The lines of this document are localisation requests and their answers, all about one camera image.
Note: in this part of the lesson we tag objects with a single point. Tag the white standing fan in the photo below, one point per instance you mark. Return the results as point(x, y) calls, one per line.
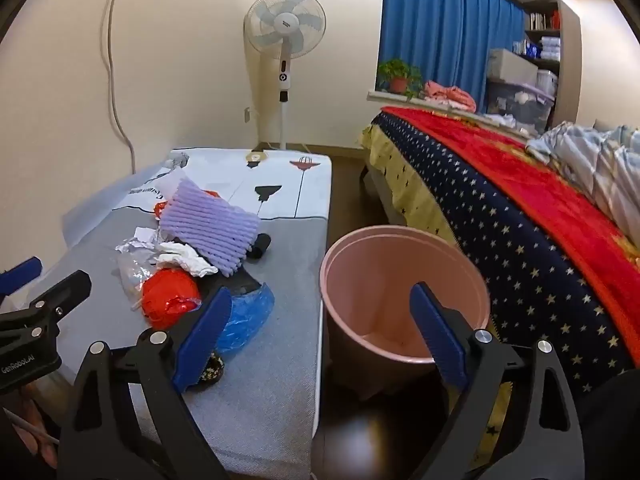
point(285, 22)

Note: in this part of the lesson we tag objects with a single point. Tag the bed with starry blanket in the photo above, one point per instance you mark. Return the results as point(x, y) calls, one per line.
point(525, 260)

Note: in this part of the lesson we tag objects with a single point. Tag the white ribbed foam sheet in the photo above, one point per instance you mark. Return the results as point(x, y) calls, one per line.
point(170, 185)

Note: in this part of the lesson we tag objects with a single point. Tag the row of books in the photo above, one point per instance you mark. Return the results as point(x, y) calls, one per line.
point(540, 20)

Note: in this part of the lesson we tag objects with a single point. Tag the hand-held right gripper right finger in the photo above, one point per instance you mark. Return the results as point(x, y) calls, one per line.
point(440, 335)

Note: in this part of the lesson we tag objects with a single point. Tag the red plastic bag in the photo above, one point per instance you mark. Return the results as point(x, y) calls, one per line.
point(167, 295)

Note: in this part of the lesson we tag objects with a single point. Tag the blue plastic bag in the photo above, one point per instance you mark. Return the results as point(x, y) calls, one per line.
point(247, 315)

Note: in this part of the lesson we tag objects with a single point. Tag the white plastic bag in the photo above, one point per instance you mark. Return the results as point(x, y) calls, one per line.
point(187, 258)

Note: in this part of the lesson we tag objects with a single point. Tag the silver foil wrapper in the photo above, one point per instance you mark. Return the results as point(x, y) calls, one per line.
point(137, 242)

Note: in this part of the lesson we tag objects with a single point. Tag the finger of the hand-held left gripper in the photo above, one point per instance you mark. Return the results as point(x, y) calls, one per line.
point(20, 272)
point(50, 300)

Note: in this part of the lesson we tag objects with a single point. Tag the purple ribbed foam sheet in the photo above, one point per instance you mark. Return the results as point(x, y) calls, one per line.
point(210, 225)

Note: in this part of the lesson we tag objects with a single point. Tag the stack of white blue packets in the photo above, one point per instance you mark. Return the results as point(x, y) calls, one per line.
point(547, 49)

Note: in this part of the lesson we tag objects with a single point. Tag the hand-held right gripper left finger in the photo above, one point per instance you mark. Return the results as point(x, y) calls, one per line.
point(200, 340)

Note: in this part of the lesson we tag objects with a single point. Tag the wooden bookshelf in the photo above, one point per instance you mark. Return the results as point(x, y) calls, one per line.
point(570, 60)

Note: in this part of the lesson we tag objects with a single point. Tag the blue curtain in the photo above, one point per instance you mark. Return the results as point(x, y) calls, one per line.
point(440, 25)

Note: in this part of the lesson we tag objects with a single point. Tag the white cloth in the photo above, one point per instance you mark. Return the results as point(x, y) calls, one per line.
point(505, 121)

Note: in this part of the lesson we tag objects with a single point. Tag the clear plastic bag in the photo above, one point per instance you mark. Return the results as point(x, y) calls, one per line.
point(131, 275)

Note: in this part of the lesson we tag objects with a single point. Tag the pink plastic bin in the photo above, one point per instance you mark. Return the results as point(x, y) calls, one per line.
point(380, 280)

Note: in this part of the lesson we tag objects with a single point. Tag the small clear lidded container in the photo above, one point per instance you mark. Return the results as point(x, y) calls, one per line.
point(546, 82)

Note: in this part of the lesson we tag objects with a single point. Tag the potted green plant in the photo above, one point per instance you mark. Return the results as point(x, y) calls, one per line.
point(398, 82)

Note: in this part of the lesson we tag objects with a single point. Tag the clear storage box purple lid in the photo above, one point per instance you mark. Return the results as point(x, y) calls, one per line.
point(515, 105)

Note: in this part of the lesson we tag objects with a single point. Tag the black gold patterned cloth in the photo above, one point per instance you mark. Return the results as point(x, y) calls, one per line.
point(212, 369)

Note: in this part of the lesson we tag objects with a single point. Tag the grey white box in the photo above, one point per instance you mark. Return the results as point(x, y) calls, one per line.
point(510, 67)

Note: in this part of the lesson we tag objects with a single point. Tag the pink folded clothes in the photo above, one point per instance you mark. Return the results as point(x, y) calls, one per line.
point(450, 95)

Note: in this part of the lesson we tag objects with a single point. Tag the blue white striped quilt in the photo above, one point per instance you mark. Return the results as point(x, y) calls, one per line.
point(590, 160)

